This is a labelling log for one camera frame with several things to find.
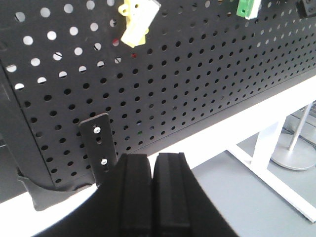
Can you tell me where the black toggle switch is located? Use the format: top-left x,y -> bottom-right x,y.
296,0 -> 316,19

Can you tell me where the green toggle switch right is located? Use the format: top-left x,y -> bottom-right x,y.
236,0 -> 261,20

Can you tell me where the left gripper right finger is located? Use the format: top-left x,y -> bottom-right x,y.
153,153 -> 237,237

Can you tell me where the silver sign stand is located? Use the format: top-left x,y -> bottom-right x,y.
271,103 -> 316,171

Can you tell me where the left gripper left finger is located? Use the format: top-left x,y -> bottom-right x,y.
36,154 -> 152,237

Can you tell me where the black perforated pegboard panel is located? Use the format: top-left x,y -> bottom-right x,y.
0,0 -> 316,191

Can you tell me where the left black clamp bracket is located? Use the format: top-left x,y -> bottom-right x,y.
79,113 -> 118,187

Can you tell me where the yellow toggle switch lower left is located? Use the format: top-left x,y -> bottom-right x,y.
118,0 -> 161,48

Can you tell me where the white standing desk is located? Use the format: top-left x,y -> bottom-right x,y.
0,70 -> 316,237

